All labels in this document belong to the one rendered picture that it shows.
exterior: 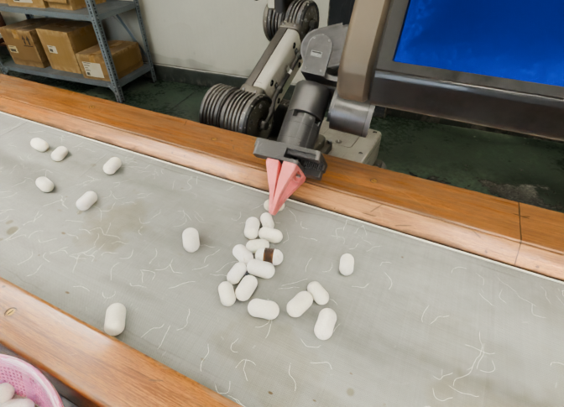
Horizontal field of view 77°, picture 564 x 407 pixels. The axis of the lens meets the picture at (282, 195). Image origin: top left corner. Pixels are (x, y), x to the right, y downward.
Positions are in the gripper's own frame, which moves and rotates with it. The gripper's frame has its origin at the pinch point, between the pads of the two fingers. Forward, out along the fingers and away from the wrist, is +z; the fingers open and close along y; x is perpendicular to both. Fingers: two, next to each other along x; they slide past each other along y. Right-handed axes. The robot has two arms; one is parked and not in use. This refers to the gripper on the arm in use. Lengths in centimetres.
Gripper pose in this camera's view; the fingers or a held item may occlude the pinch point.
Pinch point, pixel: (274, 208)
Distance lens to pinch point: 52.2
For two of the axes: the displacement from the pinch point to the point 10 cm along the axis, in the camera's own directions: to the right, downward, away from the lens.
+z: -3.1, 9.4, -1.5
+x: 2.7, 2.4, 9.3
